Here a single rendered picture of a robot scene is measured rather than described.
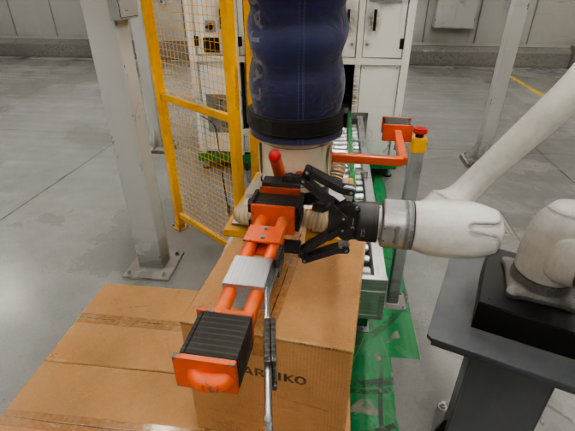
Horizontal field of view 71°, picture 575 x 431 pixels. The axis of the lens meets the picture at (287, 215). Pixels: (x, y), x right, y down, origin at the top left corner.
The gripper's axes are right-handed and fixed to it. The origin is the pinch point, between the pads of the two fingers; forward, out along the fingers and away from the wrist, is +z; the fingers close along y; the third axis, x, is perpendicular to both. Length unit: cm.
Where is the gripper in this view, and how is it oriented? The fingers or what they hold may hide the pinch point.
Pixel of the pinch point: (269, 213)
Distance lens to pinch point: 77.7
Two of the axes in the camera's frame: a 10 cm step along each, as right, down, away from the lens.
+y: 0.0, 8.7, 5.0
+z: -9.9, -0.8, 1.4
